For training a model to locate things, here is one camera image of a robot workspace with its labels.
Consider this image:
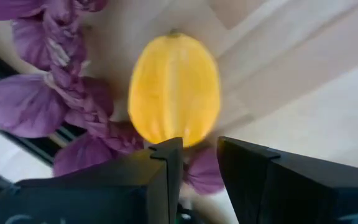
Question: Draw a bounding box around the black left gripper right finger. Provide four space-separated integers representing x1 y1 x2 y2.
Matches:
216 136 358 224

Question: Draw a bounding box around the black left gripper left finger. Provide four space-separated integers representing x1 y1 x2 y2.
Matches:
0 136 185 224

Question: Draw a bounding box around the yellow starfruit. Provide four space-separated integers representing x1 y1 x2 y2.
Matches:
127 29 223 149

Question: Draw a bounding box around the large purple grape bunch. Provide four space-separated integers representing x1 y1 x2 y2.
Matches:
0 0 226 196

